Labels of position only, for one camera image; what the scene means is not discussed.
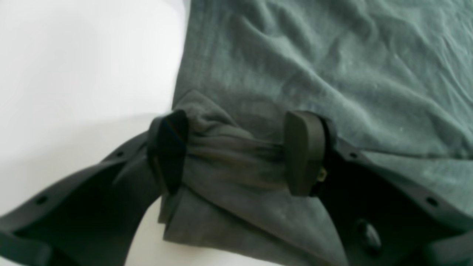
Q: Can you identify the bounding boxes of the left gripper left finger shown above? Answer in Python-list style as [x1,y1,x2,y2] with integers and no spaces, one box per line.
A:
[0,110,189,266]

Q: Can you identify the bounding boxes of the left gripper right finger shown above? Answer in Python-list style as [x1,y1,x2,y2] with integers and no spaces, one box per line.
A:
[283,111,473,266]

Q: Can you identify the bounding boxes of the dark grey t-shirt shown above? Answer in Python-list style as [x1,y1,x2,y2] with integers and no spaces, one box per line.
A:
[159,0,473,266]

